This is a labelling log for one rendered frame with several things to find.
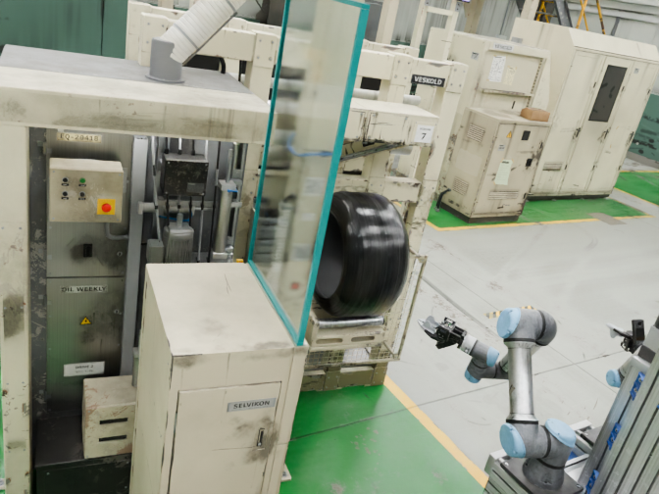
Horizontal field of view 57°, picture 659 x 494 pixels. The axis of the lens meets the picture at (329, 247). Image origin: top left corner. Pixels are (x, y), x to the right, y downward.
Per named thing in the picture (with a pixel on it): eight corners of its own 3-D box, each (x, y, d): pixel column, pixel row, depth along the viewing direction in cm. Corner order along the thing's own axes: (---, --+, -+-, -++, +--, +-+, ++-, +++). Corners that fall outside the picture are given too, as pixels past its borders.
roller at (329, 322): (315, 327, 261) (314, 317, 263) (311, 330, 265) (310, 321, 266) (385, 322, 276) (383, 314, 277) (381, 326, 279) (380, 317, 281)
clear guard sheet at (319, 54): (296, 346, 178) (363, 3, 141) (247, 261, 223) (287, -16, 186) (303, 345, 179) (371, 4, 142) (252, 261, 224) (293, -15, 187)
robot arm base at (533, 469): (571, 483, 228) (580, 464, 224) (544, 495, 220) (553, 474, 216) (539, 456, 239) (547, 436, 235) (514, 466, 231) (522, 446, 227)
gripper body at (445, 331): (443, 315, 260) (470, 328, 256) (438, 327, 266) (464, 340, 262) (436, 326, 255) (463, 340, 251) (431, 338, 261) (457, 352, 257)
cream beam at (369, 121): (315, 138, 260) (321, 104, 254) (295, 123, 281) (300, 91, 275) (433, 148, 285) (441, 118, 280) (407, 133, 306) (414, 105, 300)
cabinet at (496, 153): (469, 224, 708) (500, 120, 660) (436, 206, 752) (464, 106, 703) (521, 222, 757) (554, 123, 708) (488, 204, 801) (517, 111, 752)
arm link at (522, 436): (552, 460, 215) (545, 307, 228) (514, 460, 211) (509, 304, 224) (532, 457, 226) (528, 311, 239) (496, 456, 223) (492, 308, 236)
